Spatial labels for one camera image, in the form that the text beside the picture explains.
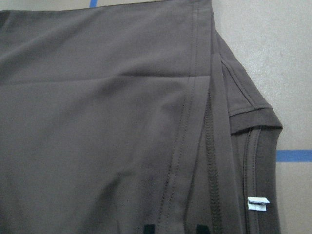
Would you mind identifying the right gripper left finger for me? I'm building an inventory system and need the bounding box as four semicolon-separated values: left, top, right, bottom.
143;224;156;234

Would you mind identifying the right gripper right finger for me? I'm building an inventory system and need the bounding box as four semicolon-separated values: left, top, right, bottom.
196;224;209;234

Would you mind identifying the dark brown t-shirt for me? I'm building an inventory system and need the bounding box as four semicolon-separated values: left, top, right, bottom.
0;0;282;234

